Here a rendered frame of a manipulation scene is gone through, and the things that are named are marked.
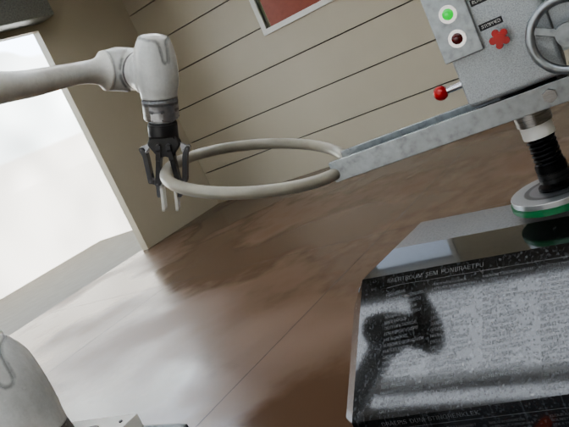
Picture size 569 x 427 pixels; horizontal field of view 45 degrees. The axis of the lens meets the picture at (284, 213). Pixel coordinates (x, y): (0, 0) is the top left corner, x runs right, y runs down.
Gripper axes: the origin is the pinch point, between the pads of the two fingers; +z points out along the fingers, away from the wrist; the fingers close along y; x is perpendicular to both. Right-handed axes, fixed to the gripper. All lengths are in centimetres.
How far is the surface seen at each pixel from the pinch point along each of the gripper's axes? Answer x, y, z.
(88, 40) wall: 755, -288, 22
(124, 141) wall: 722, -246, 153
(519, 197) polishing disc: -17, 85, -3
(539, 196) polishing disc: -22, 88, -5
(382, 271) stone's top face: -15, 54, 15
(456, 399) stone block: -48, 67, 29
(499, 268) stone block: -34, 77, 6
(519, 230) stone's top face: -23, 84, 2
